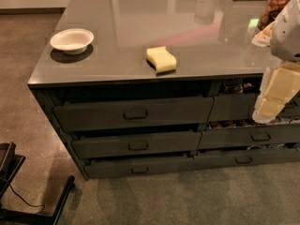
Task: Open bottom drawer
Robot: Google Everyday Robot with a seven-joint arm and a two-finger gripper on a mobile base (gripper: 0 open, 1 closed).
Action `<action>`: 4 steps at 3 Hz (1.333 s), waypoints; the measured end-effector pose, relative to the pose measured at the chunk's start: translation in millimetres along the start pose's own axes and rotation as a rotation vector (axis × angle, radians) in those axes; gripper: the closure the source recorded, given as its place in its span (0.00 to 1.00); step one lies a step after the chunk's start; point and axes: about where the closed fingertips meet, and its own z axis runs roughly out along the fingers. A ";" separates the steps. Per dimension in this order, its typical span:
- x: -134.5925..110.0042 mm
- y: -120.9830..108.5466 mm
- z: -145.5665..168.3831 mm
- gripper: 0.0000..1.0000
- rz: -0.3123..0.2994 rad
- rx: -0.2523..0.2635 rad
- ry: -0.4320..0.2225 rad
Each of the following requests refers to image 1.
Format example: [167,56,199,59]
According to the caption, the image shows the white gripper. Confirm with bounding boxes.
[252,61,300,124]

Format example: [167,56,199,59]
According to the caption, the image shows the drawer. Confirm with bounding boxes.
[194,148,300,168]
[208,93,300,121]
[199,124,300,149]
[53,97,213,132]
[72,131,202,158]
[84,155,194,179]

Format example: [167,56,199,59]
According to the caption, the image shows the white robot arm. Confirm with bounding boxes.
[252,0,300,124]

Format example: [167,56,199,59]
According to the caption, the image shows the grey drawer cabinet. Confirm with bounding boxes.
[28,0,300,179]

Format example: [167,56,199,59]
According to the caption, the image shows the glass jar of nuts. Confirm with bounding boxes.
[258,0,290,30]

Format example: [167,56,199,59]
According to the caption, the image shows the yellow sponge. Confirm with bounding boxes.
[146,46,177,73]

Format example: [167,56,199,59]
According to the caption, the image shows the white paper bowl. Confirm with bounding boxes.
[50,28,94,55]

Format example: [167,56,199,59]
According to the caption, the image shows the black stand base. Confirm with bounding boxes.
[0,142,75,225]

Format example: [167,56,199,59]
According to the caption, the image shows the black cable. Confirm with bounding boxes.
[0,175,46,214]

